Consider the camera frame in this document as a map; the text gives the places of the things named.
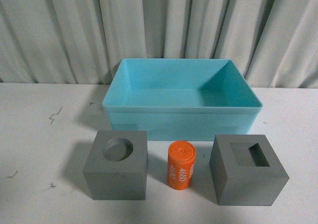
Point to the light blue plastic box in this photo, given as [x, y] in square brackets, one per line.
[181, 99]

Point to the gray cube with round hole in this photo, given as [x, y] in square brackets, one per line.
[117, 166]

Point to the gray cube with rectangular recess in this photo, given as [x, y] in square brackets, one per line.
[246, 170]

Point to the white pleated curtain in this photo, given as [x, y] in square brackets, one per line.
[273, 43]

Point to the orange cylinder with white numbers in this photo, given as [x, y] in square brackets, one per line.
[180, 164]

